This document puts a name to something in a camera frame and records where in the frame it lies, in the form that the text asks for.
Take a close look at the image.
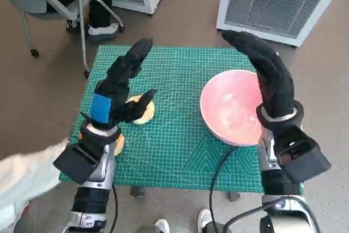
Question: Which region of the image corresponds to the black left robot hand, blue tape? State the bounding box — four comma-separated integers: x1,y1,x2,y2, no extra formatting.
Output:
86,38,157,132

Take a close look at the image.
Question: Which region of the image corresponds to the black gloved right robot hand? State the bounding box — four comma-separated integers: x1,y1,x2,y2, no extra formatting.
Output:
221,30,297,121

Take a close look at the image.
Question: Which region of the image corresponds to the pale round toy bread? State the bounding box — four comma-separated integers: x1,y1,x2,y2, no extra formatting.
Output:
127,95,156,125

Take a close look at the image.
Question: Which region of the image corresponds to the orange-brown toy bread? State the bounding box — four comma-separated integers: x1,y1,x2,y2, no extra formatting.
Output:
78,132,125,158

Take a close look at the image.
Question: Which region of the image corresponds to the pink bowl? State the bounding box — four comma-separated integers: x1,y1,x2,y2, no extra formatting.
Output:
200,70,267,147

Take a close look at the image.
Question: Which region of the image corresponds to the green cutting mat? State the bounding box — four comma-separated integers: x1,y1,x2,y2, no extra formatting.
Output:
59,45,304,193

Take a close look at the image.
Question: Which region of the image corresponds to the large white mesh cabinet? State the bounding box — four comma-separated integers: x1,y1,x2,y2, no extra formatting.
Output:
216,0,349,48

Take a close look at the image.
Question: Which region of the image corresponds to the seated person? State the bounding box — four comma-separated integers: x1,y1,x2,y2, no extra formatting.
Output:
35,0,121,40

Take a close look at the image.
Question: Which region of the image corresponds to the person in white clothes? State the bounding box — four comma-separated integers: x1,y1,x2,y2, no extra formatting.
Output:
0,137,69,233

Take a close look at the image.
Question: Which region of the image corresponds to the white shoe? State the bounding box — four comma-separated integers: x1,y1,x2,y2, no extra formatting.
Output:
197,208,215,233
154,218,170,233

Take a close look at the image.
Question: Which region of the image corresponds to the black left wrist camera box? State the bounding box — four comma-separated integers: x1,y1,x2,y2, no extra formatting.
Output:
52,144,103,185

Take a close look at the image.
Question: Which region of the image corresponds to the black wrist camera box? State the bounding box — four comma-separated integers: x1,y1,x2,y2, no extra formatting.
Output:
52,144,103,185
274,125,332,183

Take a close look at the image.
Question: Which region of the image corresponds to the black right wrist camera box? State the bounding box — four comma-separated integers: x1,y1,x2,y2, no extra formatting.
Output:
274,125,332,183

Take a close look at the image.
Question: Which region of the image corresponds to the long black cable over mat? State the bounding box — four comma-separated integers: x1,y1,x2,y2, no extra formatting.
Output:
209,145,240,233

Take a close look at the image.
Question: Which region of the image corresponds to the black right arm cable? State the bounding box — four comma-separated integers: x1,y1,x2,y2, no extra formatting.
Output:
222,196,322,233

